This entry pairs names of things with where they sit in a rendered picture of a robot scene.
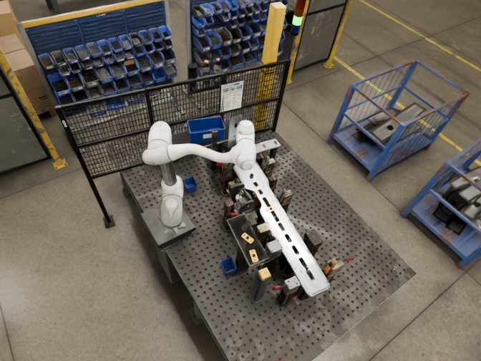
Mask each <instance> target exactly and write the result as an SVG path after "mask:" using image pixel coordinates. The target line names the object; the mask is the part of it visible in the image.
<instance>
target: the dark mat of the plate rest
mask: <svg viewBox="0 0 481 361"><path fill-rule="evenodd" d="M228 223H229V224H230V227H231V228H232V230H233V233H234V234H235V237H236V238H237V240H238V243H239V244H240V247H241V248H242V250H243V253H244V254H245V256H246V258H247V260H248V263H249V264H250V265H252V264H255V263H257V262H258V261H262V260H264V259H267V258H268V257H267V256H266V254H265V252H264V250H263V248H262V247H261V245H260V243H259V241H258V239H257V238H256V235H255V234H254V232H253V230H252V228H251V226H250V224H249V222H248V221H247V219H246V217H245V215H242V216H239V217H236V218H232V219H230V220H228ZM244 233H246V234H248V235H249V236H250V237H251V238H252V239H253V240H254V241H253V242H252V243H251V244H250V243H249V242H247V241H246V240H245V239H244V238H243V237H241V236H242V235H243V234H244ZM254 249H255V251H256V255H257V257H258V261H257V262H253V260H252V258H251V254H250V252H249V251H250V250H254Z"/></svg>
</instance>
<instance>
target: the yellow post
mask: <svg viewBox="0 0 481 361"><path fill-rule="evenodd" d="M285 13H286V7H285V6H284V5H283V4H282V3H281V2H276V3H270V8H269V13H268V22H267V27H266V37H265V42H264V47H263V56H262V62H261V64H268V63H272V62H276V60H277V55H278V45H279V42H280V38H281V33H282V29H283V22H284V18H285ZM268 68H269V70H271V67H267V69H266V68H264V71H267V72H264V73H263V76H265V75H266V76H267V77H268V80H269V78H270V82H269V81H267V77H266V78H265V77H263V81H264V79H265V81H267V84H266V82H265V83H264V82H263V81H262V77H261V79H260V78H259V80H260V84H259V83H258V84H259V89H258V91H259V92H260V91H263V90H266V92H265V91H263V92H261V95H262V93H263V95H264V93H265V96H261V95H260V93H258V91H257V95H258V98H256V99H257V101H259V100H261V97H262V100H263V98H264V99H268V96H269V98H270V95H271V90H270V88H272V83H273V79H272V75H271V77H270V76H268V75H270V74H273V76H274V72H275V70H274V71H273V70H271V71H268ZM271 80H272V82H271ZM261 82H262V86H263V84H264V86H265V87H262V86H261ZM268 82H269V84H271V86H270V85H268ZM266 85H268V86H266ZM260 87H262V88H260ZM267 89H269V90H268V94H269V91H270V94H269V95H267ZM266 95H267V97H266ZM259 96H260V99H259ZM260 106H261V108H262V106H263V109H260ZM264 107H265V109H264ZM266 107H268V106H267V103H266V106H265V104H264V103H263V105H258V106H255V109H256V112H255V111H254V114H256V113H257V110H258V109H259V110H258V113H259V111H260V112H261V111H262V114H261V113H260V114H256V115H257V117H258V115H259V118H255V117H256V115H255V117H254V116H253V118H255V119H254V122H253V126H254V125H255V124H256V126H254V128H255V129H256V128H259V123H260V124H261V123H264V125H265V122H264V119H266V117H265V116H263V115H266V114H267V112H265V111H267V110H268V108H267V109H266ZM263 111H264V114H263ZM261 116H263V117H261ZM260 119H261V122H260V121H259V120H260ZM262 119H263V122H262ZM255 121H258V122H255ZM265 121H266V120H265ZM257 123H258V127H257ZM264 125H263V124H262V126H261V125H260V127H261V129H263V128H262V127H264Z"/></svg>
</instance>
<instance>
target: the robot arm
mask: <svg viewBox="0 0 481 361"><path fill-rule="evenodd" d="M254 137H255V133H254V126H253V123H252V122H251V121H249V120H243V121H241V122H240V123H239V124H238V127H237V130H236V137H235V139H236V146H235V147H233V148H232V149H231V150H230V151H229V152H227V153H218V152H215V151H214V150H211V149H208V148H205V147H203V146H201V145H196V144H180V145H172V135H171V129H170V127H169V125H168V124H167V123H166V122H162V121H159V122H156V123H154V124H153V126H152V127H151V128H150V133H149V137H148V147H147V150H145V151H144V153H143V154H142V159H143V161H144V162H145V163H146V164H148V165H160V170H161V173H162V177H163V179H162V182H161V185H162V205H161V214H159V215H158V216H157V217H158V218H159V219H160V223H161V224H162V227H163V230H164V234H168V233H170V232H172V231H174V232H175V234H176V235H178V234H179V232H178V229H180V228H185V227H186V224H185V223H184V221H183V218H182V214H183V181H182V179H181V178H180V176H178V175H176V172H175V166H174V162H173V161H174V160H177V159H178V158H181V157H183V156H185V155H189V154H194V155H199V156H201V157H204V158H207V159H209V160H213V161H215V162H219V163H228V164H227V166H226V167H227V169H229V171H230V174H231V175H233V167H234V166H235V165H238V166H239V167H240V168H242V169H243V170H249V169H250V170H251V168H252V167H253V166H254V165H255V162H256V147H255V143H254Z"/></svg>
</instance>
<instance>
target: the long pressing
mask: <svg viewBox="0 0 481 361"><path fill-rule="evenodd" d="M233 170H234V172H235V174H236V175H237V177H238V179H239V181H240V183H244V185H245V189H246V190H248V191H252V192H254V193H255V194H256V196H257V198H258V200H259V201H260V203H261V209H260V215H261V217H262V218H263V220H264V222H265V223H267V224H268V226H269V227H270V229H271V230H270V232H271V233H272V234H273V237H274V239H275V240H276V239H278V240H279V241H280V242H281V245H282V246H283V250H282V253H283V255H284V256H285V258H286V260H287V262H288V264H289V266H290V267H291V269H292V270H293V272H294V274H295V275H296V278H297V279H298V281H299V283H300V285H301V286H302V288H303V290H304V291H305V293H306V295H307V296H309V297H315V296H316V295H318V294H320V293H322V292H325V291H326V290H328V289H329V287H330V283H329V281H328V280H327V278H326V277H325V275H324V273H323V272H322V270H321V269H320V267H319V265H318V264H317V263H316V261H315V259H314V257H313V256H312V255H311V252H310V251H309V250H308V248H307V246H306V245H305V243H304V242H303V240H302V238H301V237H300V235H299V234H298V232H297V230H296V229H295V227H294V226H293V224H292V223H291V221H290V219H289V218H288V216H287V215H286V213H285V211H284V210H283V208H282V207H281V204H280V203H279V202H278V200H277V198H276V197H275V196H274V194H273V192H272V190H271V189H270V187H269V182H268V179H267V177H266V176H265V174H264V172H263V171H262V170H261V168H260V166H259V164H258V163H257V162H255V165H254V166H253V167H252V168H251V170H250V169H249V170H243V169H242V168H240V167H239V166H238V165H235V166H234V167H233ZM251 173H253V174H254V177H253V178H250V174H251ZM253 182H256V183H257V184H258V186H257V187H255V186H254V184H253ZM263 186H264V187H263ZM258 190H261V191H262V192H263V195H260V194H259V192H258ZM263 198H266V199H267V201H268V202H269V204H270V205H271V206H275V207H276V210H274V212H275V214H276V215H277V217H278V219H279V222H276V220H275V219H274V217H273V216H272V214H271V212H268V213H267V212H266V208H268V207H267V205H266V204H265V202H264V201H263ZM279 223H281V224H282V225H283V227H284V228H285V231H282V230H281V229H280V227H279V226H278V224H279ZM286 234H288V235H289V237H290V239H291V240H292V242H291V243H289V242H288V241H287V239H286V237H285V235H286ZM286 246H287V247H286ZM292 246H295V247H296V248H297V250H298V252H299V254H297V255H296V254H295V253H294V251H293V249H292V248H291V247H292ZM300 258H302V259H303V260H304V262H305V263H306V266H307V267H308V270H309V271H310V272H311V273H312V275H313V276H314V280H311V279H310V278H309V276H308V274H307V273H306V272H307V271H308V270H305V267H303V266H302V264H301V262H300V261H299V259H300Z"/></svg>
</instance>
